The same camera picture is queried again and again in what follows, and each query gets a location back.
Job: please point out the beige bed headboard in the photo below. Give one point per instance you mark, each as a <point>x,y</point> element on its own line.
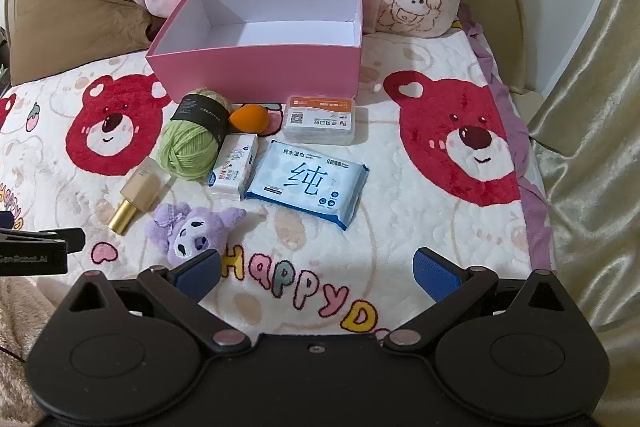
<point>505,7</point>

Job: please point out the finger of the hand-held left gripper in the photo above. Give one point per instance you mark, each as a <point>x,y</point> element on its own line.
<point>45,239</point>
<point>6,220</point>

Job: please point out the beige fluffy blanket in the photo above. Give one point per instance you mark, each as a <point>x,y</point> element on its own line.
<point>22,322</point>

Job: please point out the blue wet wipes pack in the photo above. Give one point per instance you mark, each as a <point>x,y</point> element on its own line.
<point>307,182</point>

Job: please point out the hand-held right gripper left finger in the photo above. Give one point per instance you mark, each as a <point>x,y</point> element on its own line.
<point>201,274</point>

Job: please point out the brown pillow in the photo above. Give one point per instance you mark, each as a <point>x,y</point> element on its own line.
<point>75,17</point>

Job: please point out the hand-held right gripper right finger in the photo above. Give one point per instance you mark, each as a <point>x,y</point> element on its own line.
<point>434,277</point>

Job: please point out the clear plastic case orange label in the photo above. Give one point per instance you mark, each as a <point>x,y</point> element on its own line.
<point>320,119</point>

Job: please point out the green yarn ball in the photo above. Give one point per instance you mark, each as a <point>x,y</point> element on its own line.
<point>187,147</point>

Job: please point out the purple plush toy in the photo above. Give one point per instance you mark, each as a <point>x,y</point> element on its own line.
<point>187,232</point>

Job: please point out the printed bear blanket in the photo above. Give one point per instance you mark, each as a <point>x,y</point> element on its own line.
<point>425,207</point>

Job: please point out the pink cardboard box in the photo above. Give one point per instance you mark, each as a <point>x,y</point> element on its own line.
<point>260,52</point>

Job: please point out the golden satin cloth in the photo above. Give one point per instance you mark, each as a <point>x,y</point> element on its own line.
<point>595,157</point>

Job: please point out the small white carton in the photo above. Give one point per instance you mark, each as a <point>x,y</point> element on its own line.
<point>234,167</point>

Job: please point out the beige bottle with gold cap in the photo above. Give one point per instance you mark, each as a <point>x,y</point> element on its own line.
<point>140,189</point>

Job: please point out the orange makeup sponge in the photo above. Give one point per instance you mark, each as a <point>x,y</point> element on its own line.
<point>247,117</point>

